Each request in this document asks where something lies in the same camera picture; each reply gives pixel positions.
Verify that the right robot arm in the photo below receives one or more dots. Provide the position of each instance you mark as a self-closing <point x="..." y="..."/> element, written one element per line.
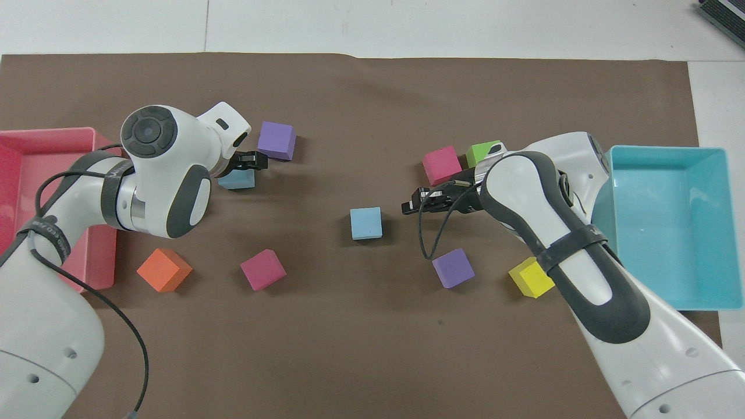
<point x="582" y="273"/>

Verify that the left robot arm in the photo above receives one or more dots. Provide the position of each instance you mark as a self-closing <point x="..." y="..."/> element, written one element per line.
<point x="152" y="174"/>

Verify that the light blue foam block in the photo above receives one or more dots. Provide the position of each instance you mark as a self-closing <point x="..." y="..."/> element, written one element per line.
<point x="238" y="180"/>
<point x="366" y="223"/>

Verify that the magenta foam block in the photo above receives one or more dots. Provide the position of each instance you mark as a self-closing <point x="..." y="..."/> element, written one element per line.
<point x="440" y="164"/>
<point x="263" y="270"/>

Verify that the purple foam block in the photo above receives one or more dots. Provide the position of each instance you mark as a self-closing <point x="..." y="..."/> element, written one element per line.
<point x="277" y="139"/>
<point x="453" y="269"/>

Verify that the green foam block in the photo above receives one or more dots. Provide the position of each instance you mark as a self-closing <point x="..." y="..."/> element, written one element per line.
<point x="479" y="152"/>

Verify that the yellow foam block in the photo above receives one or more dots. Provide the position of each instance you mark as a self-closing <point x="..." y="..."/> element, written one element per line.
<point x="531" y="279"/>

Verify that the orange foam block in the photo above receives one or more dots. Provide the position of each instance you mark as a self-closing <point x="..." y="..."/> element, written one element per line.
<point x="163" y="270"/>

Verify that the light blue plastic tray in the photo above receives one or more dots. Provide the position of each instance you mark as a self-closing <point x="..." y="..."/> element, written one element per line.
<point x="669" y="221"/>

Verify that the pink plastic tray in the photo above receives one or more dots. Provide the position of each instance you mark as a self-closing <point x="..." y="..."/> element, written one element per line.
<point x="41" y="148"/>

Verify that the dark striped box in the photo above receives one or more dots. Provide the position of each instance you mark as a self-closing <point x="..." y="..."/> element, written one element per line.
<point x="724" y="14"/>

